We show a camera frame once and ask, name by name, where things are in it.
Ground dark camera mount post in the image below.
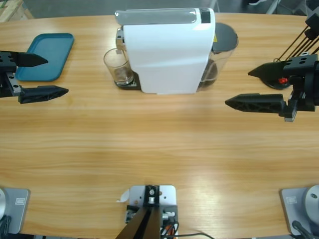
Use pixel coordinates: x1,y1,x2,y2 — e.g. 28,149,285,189
116,185,161,239

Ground thin black power cable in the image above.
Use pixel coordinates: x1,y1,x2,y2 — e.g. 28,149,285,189
174,233,215,239

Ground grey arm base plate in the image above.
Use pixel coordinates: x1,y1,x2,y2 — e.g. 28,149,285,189
279,184,319,236
0,188,31,235

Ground teal plastic tray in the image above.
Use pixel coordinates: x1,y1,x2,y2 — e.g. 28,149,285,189
14,33,75,82

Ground white tape scrap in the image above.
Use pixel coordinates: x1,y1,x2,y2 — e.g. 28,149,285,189
116,189,130,204

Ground orange and black wire bundle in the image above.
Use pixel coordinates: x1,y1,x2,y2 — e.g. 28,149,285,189
159,221,180,237

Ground clear water tank dark lid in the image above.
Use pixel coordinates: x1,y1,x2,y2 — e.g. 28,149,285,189
196,21,239,92

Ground white capsule coffee machine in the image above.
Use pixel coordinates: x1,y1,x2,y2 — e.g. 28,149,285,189
114,7,216,96

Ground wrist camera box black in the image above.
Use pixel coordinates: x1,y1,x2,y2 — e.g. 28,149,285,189
305,13,319,42

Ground clear drinking glass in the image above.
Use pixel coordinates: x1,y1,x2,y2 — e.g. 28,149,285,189
103,48,137,87

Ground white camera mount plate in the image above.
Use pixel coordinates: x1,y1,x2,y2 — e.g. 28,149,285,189
127,184,179,236

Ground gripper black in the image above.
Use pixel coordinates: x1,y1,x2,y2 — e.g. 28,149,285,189
0,51,70,105
224,54,319,123

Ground black base cable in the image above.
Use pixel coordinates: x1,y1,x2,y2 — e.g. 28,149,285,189
0,215,12,235
291,220,317,239

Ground black capsule holder with rods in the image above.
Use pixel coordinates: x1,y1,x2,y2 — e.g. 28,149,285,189
259,24,319,90

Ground cardboard box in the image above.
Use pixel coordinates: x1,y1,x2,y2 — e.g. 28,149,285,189
0,0,34,22

